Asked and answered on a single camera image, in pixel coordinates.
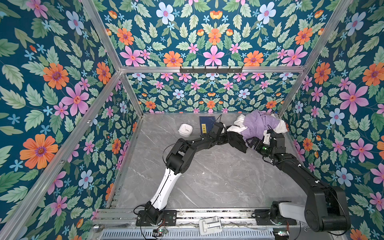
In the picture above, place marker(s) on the black cloth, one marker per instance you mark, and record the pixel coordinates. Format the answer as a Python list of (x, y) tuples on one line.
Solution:
[(236, 141)]

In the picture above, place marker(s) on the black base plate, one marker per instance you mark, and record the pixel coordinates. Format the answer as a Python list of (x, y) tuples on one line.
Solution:
[(167, 218), (264, 216)]

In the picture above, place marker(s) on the black hook rail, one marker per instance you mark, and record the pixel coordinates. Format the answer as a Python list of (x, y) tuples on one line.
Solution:
[(209, 70)]

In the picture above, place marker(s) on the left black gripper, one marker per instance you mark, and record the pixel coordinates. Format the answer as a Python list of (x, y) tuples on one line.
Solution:
[(226, 138)]

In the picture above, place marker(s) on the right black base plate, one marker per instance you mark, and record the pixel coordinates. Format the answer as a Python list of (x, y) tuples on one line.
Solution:
[(264, 216)]

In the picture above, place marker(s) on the white square container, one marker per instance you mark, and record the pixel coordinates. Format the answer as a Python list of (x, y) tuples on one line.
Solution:
[(185, 130)]

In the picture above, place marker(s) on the small green circuit board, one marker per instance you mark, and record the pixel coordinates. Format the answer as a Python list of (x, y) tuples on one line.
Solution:
[(160, 232)]

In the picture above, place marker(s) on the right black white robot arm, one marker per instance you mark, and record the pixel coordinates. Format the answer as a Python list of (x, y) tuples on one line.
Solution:
[(326, 208)]

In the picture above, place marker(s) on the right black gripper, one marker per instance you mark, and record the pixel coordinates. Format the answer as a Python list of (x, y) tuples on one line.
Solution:
[(259, 143)]

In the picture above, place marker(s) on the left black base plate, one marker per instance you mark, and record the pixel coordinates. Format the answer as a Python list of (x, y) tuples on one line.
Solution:
[(167, 218)]

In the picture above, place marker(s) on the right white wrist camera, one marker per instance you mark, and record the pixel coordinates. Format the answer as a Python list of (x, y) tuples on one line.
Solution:
[(267, 137)]

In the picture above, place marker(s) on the white ventilation grille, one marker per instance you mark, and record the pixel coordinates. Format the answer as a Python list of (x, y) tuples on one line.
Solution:
[(188, 234)]

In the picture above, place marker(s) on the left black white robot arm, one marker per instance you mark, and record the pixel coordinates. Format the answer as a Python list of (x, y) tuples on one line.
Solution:
[(177, 163)]

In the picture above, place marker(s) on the dark blue book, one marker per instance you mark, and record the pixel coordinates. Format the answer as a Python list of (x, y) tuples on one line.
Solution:
[(206, 124)]

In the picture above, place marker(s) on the white cloth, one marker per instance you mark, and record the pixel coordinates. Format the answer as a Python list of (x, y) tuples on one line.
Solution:
[(238, 126)]

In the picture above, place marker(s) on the purple cloth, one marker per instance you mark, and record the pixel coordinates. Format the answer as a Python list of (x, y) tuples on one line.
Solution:
[(256, 123)]

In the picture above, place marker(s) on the white plastic bracket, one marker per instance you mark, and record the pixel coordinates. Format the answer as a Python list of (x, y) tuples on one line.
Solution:
[(209, 226)]

